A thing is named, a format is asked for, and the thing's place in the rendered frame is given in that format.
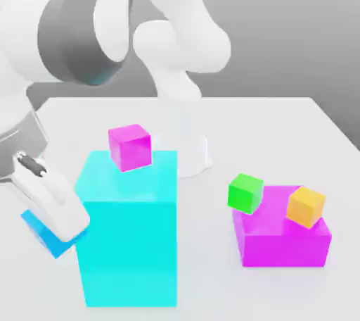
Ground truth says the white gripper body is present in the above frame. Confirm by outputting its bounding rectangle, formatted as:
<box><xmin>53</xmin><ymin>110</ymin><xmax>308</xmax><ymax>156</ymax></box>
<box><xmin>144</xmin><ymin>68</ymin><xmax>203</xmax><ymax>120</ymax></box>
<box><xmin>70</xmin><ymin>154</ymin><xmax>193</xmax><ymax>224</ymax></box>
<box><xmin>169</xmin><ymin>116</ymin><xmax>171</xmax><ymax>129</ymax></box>
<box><xmin>24</xmin><ymin>172</ymin><xmax>91</xmax><ymax>244</ymax></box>

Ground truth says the small blue cube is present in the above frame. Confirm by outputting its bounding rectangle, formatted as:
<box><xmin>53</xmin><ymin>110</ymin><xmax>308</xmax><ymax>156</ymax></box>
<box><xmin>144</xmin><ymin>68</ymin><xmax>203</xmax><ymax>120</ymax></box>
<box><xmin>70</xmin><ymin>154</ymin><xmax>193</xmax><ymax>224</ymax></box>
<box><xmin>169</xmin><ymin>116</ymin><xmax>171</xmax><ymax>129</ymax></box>
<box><xmin>20</xmin><ymin>209</ymin><xmax>89</xmax><ymax>260</ymax></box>

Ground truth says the small magenta cube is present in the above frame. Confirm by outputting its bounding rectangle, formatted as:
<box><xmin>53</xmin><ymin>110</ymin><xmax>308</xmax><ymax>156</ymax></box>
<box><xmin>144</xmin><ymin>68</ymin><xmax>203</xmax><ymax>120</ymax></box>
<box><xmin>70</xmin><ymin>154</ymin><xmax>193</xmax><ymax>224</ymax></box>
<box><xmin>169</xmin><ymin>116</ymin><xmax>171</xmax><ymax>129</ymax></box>
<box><xmin>108</xmin><ymin>123</ymin><xmax>153</xmax><ymax>173</ymax></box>

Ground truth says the small green cube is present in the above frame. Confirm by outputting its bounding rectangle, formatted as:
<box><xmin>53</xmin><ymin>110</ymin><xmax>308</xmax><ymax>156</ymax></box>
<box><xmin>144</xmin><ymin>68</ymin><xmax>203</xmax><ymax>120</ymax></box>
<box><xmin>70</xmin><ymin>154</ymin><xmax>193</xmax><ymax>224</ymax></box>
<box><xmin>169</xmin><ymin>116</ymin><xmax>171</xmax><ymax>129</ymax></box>
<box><xmin>226</xmin><ymin>173</ymin><xmax>265</xmax><ymax>215</ymax></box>

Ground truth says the small orange cube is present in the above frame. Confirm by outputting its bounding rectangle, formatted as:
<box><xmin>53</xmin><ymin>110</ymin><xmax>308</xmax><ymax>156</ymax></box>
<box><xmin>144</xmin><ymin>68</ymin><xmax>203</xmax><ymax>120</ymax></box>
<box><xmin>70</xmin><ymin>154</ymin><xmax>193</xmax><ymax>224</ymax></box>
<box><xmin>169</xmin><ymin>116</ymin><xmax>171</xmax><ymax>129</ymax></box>
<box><xmin>285</xmin><ymin>186</ymin><xmax>327</xmax><ymax>229</ymax></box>

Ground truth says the large cyan box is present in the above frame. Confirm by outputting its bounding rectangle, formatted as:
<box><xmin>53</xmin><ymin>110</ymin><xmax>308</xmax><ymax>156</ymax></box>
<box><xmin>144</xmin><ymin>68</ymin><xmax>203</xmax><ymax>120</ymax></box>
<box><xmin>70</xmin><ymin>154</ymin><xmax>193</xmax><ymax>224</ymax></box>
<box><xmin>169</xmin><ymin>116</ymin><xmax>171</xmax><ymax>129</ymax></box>
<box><xmin>74</xmin><ymin>150</ymin><xmax>179</xmax><ymax>308</ymax></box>

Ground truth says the large magenta box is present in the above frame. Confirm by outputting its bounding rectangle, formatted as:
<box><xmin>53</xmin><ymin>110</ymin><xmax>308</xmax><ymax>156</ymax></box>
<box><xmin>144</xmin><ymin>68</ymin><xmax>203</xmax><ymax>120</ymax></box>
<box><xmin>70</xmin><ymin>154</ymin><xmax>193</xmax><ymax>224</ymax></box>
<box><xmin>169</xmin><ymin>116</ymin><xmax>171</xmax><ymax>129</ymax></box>
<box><xmin>232</xmin><ymin>184</ymin><xmax>333</xmax><ymax>268</ymax></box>

